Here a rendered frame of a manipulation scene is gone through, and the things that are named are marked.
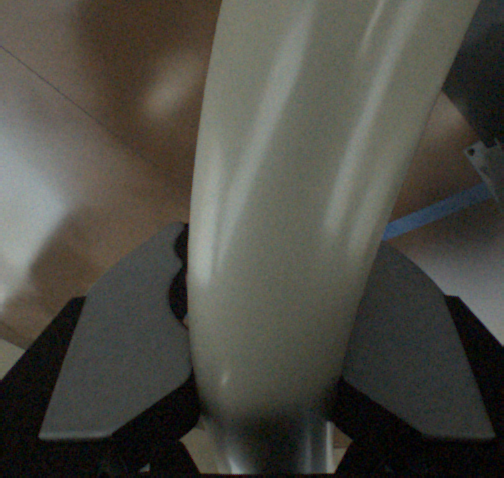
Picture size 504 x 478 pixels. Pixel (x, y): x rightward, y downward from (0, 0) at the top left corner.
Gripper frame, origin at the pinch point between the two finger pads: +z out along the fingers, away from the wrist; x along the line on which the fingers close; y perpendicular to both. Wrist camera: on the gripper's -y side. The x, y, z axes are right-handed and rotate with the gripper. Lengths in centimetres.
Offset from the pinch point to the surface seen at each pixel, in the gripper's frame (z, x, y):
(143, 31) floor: 133, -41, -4
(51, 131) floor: 161, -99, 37
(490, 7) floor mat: 106, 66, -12
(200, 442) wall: 347, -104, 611
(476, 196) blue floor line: 128, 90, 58
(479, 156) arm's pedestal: 122, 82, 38
